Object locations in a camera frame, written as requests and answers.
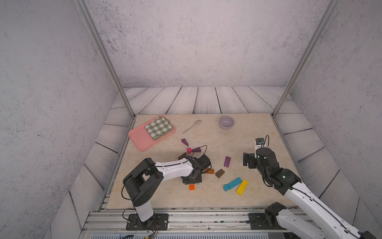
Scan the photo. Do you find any dark brown block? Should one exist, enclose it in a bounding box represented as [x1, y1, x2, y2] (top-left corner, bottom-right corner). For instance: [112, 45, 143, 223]
[215, 169, 225, 178]
[178, 152, 187, 160]

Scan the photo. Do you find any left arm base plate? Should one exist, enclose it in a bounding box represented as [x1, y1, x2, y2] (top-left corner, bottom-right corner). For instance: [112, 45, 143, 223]
[126, 213, 169, 231]

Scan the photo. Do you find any teal cylinder block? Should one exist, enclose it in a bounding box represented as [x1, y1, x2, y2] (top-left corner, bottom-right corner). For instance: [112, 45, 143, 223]
[223, 177, 242, 192]

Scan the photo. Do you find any aluminium frame post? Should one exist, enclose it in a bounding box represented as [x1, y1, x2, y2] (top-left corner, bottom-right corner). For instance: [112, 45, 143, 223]
[272, 0, 339, 119]
[75, 0, 135, 118]

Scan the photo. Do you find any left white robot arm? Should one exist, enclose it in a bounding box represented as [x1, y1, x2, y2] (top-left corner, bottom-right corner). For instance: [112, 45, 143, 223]
[122, 155, 211, 223]

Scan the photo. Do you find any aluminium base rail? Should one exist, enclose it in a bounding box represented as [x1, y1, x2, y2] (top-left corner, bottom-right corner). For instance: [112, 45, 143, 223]
[80, 207, 290, 239]

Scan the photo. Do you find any green checkered cloth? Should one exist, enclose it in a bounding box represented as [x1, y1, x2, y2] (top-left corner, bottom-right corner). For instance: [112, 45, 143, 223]
[145, 116, 174, 140]

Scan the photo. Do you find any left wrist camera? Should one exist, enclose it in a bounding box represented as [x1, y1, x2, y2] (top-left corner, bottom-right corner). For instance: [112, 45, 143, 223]
[198, 154, 211, 174]

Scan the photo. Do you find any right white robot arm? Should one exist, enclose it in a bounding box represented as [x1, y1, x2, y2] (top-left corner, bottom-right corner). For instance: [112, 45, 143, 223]
[243, 147, 374, 239]

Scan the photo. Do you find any yellow long block right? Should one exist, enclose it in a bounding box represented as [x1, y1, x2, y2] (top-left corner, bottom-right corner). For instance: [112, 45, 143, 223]
[236, 180, 249, 195]

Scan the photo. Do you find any pink plastic tray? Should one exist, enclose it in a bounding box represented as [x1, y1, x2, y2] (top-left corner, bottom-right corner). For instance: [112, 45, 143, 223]
[128, 116, 176, 151]

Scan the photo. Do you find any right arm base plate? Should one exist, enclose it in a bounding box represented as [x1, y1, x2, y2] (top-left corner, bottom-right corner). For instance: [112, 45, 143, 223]
[247, 213, 286, 230]

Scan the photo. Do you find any right aluminium frame post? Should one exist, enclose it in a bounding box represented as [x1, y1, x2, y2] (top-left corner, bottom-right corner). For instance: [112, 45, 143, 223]
[272, 0, 339, 119]

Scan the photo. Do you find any lilac bowl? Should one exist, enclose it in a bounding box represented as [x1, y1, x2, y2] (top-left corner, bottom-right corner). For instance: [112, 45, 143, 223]
[219, 116, 234, 130]

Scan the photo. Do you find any left aluminium frame post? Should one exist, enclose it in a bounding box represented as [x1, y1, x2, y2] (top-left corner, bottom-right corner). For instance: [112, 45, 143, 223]
[75, 0, 135, 118]

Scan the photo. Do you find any orange brown block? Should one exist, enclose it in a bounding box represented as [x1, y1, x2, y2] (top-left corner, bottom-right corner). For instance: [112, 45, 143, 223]
[205, 168, 215, 174]

